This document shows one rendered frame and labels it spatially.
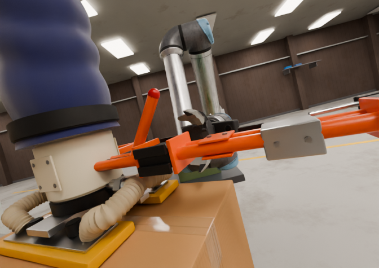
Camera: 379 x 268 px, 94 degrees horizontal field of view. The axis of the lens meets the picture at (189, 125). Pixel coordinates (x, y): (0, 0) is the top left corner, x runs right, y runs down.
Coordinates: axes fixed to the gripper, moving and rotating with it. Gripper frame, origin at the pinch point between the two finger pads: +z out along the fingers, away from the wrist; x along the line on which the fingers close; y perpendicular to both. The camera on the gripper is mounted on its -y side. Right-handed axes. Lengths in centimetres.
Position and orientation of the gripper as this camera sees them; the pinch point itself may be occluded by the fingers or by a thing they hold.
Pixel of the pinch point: (194, 141)
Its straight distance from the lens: 41.7
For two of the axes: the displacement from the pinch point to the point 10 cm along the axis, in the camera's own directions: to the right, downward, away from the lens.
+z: -4.0, 1.5, -9.1
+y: -8.8, 2.1, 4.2
